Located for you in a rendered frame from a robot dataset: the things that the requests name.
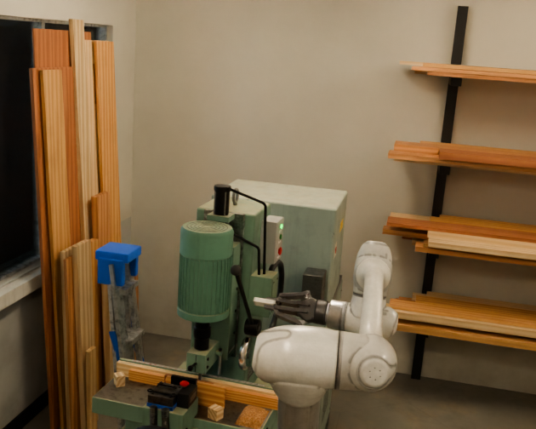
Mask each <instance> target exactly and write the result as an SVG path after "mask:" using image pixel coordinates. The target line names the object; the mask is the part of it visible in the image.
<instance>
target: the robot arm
mask: <svg viewBox="0 0 536 429"><path fill-rule="evenodd" d="M391 275H392V256H391V250H390V248H389V247H388V246H387V244H386V243H383V242H378V241H367V242H365V243H364V244H363V245H362V246H361V248H360V249H359V251H358V254H357V256H356V263H355V267H354V273H353V295H352V298H351V302H347V301H340V300H331V301H330V303H329V302H328V301H326V300H316V299H314V298H312V297H311V293H310V290H306V291H304V292H296V293H281V294H279V296H278V297H277V298H271V297H266V299H263V298H258V297H254V305H255V306H263V307H264V308H265V309H266V310H270V311H273V312H274V313H275V317H277V318H280V319H281V320H283V321H286V322H288V323H291V324H293V325H283V326H277V327H274V328H270V329H266V330H264V331H263V332H262V333H260V334H258V336H257V339H256V343H255V348H254V356H253V362H252V368H253V371H254V373H255V374H256V375H257V376H258V377H259V378H260V379H261V380H262V381H263V382H266V383H270V385H271V387H272V388H273V391H274V393H275V394H276V395H277V397H278V410H277V429H318V424H319V413H320V402H321V399H322V397H323V396H324V394H325V393H326V391H327V389H334V388H335V390H350V391H365V392H377V391H380V390H382V389H384V388H386V387H387V386H388V385H389V384H390V383H391V382H392V380H393V379H394V377H395V374H396V369H397V358H396V352H395V350H394V348H393V346H392V345H391V343H390V342H389V341H388V340H387V339H385V338H389V337H391V336H393V335H394V334H395V333H396V329H397V325H398V313H397V312H396V311H395V310H394V309H392V308H391V307H389V306H386V295H387V291H388V288H389V287H390V284H391ZM301 299H306V300H303V301H300V300H301ZM296 300H297V301H296ZM279 305H280V306H279ZM287 306H290V307H287ZM292 307H295V308H292ZM284 313H286V314H284ZM287 314H291V315H295V316H297V317H300V318H301V319H302V320H298V319H296V318H294V317H290V316H289V315H287ZM306 323H315V324H321V325H327V327H328V328H324V327H317V326H305V324H306ZM335 329H337V330H335ZM338 348H339V349H338ZM335 379H336V380H335Z"/></svg>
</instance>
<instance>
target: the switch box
mask: <svg viewBox="0 0 536 429"><path fill-rule="evenodd" d="M283 222H284V218H283V217H281V216H274V215H268V216H267V217H266V258H265V263H267V264H273V265H274V264H275V263H276V262H277V261H278V260H279V259H280V258H281V255H279V254H278V250H279V248H280V247H282V239H281V242H280V243H278V242H279V241H280V240H279V235H280V233H281V234H283ZM281 224H282V231H281V232H280V233H279V231H280V230H281V229H280V225H281ZM263 246H264V220H262V222H261V234H260V247H259V248H260V262H261V263H263ZM278 255H279V258H277V256H278Z"/></svg>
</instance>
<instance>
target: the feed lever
mask: <svg viewBox="0 0 536 429"><path fill-rule="evenodd" d="M230 271H231V274H232V275H233V276H235V277H236V280H237V285H238V288H239V290H240V293H241V297H242V301H243V304H244V307H245V310H246V313H247V316H248V318H247V319H246V321H245V324H244V334H245V335H253V336H258V334H260V331H261V321H260V320H259V319H255V318H252V316H251V312H250V310H249V307H248V302H247V299H246V295H245V293H244V289H243V286H242V281H241V278H240V276H239V274H240V273H241V267H240V266H238V265H234V266H232V267H231V269H230Z"/></svg>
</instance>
